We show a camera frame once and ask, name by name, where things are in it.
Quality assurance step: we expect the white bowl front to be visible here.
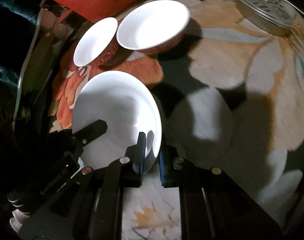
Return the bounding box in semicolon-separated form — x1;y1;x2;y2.
72;70;162;172

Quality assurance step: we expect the white bowl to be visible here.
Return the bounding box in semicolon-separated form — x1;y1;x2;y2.
72;70;162;172
116;0;191;55
73;17;119;67

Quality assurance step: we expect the left hand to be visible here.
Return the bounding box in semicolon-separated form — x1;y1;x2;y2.
9;209;30;233

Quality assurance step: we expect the floral rug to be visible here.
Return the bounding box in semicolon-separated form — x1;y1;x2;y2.
49;0;304;239

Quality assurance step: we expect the round metal perforated tin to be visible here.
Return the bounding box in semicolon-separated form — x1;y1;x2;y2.
236;0;296;37

